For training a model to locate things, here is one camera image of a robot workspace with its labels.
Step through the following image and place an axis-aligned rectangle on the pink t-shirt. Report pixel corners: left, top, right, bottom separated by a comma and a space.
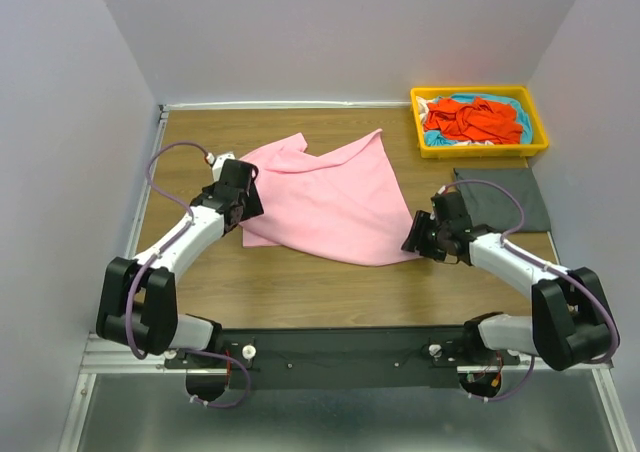
242, 130, 417, 266

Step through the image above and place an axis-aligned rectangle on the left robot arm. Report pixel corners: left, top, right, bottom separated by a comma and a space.
96, 155, 263, 367

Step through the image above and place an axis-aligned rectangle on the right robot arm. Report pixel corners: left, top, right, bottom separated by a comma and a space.
402, 189, 620, 371

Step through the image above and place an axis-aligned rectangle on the folded dark grey t-shirt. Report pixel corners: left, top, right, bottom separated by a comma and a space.
453, 168, 551, 232

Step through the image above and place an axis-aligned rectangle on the yellow plastic bin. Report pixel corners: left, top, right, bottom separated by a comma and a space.
410, 85, 549, 159

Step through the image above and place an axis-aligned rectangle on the blue t-shirt in bin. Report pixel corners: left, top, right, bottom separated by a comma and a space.
422, 92, 537, 148

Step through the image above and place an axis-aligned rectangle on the orange t-shirt in bin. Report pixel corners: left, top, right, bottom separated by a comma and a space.
425, 96, 525, 145

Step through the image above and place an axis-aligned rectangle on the white cloth in bin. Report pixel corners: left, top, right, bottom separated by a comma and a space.
416, 96, 433, 128

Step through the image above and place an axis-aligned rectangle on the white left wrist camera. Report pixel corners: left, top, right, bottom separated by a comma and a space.
205, 152, 235, 182

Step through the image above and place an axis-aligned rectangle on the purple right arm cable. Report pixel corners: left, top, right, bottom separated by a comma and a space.
435, 179, 621, 403

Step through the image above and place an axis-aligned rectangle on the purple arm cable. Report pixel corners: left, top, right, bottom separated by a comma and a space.
435, 179, 621, 403
127, 141, 252, 410

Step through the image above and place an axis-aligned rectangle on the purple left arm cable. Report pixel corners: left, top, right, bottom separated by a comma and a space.
127, 141, 252, 410

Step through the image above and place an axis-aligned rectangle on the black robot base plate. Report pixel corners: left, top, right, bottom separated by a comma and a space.
165, 325, 519, 399

